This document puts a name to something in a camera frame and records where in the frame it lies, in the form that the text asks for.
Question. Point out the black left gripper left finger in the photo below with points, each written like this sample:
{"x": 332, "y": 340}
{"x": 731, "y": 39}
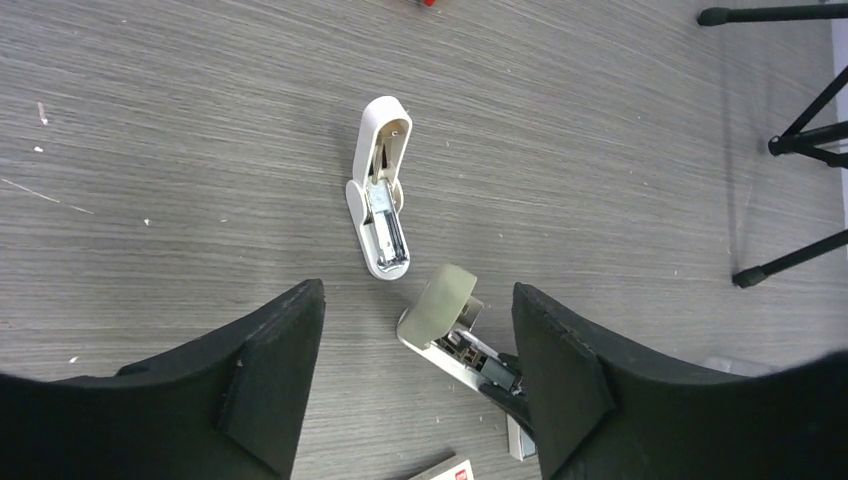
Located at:
{"x": 227, "y": 405}

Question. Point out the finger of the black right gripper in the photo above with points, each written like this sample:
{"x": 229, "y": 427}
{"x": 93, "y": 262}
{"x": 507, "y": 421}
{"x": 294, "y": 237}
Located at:
{"x": 512, "y": 400}

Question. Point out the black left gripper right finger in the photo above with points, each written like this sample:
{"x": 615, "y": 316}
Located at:
{"x": 605, "y": 407}

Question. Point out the white staple box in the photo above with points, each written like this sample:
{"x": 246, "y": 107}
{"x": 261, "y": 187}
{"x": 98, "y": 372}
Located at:
{"x": 454, "y": 468}

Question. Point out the black music stand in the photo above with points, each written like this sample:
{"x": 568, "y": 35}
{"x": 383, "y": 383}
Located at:
{"x": 796, "y": 139}

